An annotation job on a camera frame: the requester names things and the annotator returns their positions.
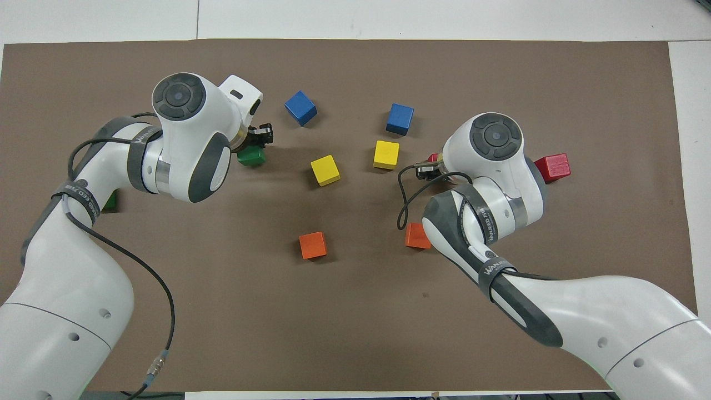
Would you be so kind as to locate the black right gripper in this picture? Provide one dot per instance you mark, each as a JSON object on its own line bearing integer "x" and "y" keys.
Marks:
{"x": 440, "y": 171}

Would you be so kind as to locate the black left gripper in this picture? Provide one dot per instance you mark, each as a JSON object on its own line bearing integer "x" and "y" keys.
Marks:
{"x": 253, "y": 139}

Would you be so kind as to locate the green wooden block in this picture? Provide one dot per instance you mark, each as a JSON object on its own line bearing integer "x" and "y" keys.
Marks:
{"x": 251, "y": 158}
{"x": 111, "y": 201}

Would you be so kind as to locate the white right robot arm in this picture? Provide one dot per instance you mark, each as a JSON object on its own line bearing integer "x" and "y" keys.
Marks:
{"x": 583, "y": 316}

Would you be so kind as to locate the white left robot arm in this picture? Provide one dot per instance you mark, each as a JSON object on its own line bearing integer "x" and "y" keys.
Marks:
{"x": 72, "y": 289}

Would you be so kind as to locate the yellow wooden block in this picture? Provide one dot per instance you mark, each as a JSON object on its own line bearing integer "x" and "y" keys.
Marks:
{"x": 325, "y": 170}
{"x": 386, "y": 154}

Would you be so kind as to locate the blue wooden block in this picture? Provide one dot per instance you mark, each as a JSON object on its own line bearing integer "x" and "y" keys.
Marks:
{"x": 300, "y": 108}
{"x": 400, "y": 118}

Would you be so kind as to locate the orange wooden block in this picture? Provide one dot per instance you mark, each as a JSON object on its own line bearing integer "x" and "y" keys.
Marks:
{"x": 313, "y": 245}
{"x": 414, "y": 236}

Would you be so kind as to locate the brown table mat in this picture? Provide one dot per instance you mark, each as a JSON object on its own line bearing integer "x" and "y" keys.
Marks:
{"x": 355, "y": 333}

